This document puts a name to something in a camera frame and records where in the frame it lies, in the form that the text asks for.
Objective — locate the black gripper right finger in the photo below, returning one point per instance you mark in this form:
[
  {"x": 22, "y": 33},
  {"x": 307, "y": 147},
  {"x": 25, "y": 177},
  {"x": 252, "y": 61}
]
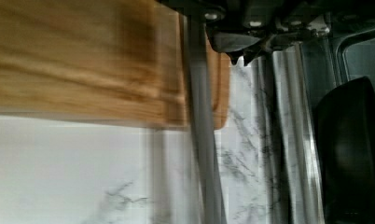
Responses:
[{"x": 344, "y": 123}]

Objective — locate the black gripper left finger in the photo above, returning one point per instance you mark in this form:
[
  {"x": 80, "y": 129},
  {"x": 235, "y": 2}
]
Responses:
[{"x": 234, "y": 45}]

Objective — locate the bamboo cutting board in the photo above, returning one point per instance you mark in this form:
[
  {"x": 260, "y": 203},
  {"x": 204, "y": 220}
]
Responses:
[{"x": 115, "y": 62}]

